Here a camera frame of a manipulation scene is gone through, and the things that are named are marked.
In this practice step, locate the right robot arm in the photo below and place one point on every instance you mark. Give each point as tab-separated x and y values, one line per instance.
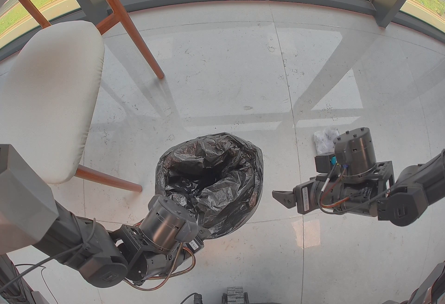
403	202

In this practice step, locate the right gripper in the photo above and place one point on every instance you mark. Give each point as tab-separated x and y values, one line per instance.
306	198

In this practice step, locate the white cushioned wooden chair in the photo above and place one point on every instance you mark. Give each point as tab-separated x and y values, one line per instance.
52	87

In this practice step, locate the black plastic bag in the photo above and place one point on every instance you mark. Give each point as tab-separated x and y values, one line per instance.
215	191

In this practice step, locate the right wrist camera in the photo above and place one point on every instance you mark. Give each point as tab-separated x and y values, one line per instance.
323	164

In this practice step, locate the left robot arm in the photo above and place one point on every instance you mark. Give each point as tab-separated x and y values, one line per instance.
97	261

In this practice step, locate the crumpled white paper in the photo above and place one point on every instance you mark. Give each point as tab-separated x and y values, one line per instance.
323	141

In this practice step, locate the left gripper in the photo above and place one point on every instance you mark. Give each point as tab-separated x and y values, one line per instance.
160	264

